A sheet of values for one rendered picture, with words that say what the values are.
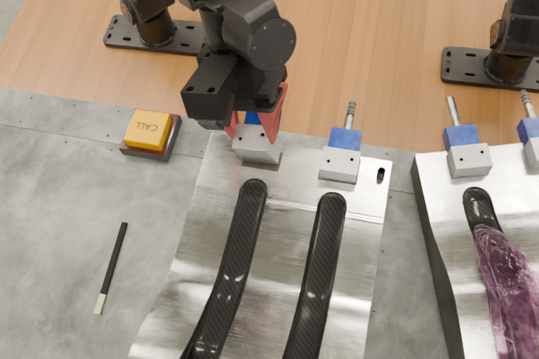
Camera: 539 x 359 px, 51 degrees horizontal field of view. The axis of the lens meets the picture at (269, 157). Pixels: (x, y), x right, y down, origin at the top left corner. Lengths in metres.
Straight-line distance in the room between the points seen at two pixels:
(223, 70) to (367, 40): 0.44
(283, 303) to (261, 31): 0.34
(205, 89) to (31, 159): 0.48
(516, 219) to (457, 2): 0.44
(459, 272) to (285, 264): 0.21
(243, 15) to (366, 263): 0.35
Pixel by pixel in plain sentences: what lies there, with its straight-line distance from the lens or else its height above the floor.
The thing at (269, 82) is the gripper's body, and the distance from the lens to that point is 0.68.
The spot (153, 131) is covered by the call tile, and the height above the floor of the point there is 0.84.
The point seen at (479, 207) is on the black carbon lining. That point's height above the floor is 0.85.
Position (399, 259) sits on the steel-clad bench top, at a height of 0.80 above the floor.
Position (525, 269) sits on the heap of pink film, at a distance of 0.75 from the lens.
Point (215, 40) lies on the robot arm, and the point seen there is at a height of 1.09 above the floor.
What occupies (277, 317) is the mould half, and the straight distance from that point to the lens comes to 0.71.
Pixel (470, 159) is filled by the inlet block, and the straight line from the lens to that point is 0.82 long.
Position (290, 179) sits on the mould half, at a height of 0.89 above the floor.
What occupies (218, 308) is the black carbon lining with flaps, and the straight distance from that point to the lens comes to 0.72.
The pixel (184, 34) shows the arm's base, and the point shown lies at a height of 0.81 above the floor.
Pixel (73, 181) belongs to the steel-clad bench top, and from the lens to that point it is 0.96.
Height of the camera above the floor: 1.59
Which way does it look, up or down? 62 degrees down
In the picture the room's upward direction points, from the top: 11 degrees counter-clockwise
